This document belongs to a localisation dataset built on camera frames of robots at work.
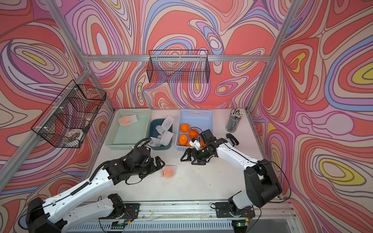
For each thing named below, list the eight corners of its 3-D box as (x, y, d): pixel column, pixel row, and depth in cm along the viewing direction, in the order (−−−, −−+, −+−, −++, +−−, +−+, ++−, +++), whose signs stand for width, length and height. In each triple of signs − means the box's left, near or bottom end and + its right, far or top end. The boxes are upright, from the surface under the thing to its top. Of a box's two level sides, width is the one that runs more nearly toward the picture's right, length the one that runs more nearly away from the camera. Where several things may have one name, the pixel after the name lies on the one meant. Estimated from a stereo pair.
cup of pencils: (226, 132, 106) (232, 116, 92) (224, 124, 111) (229, 108, 98) (237, 132, 106) (244, 116, 92) (235, 124, 111) (241, 108, 98)
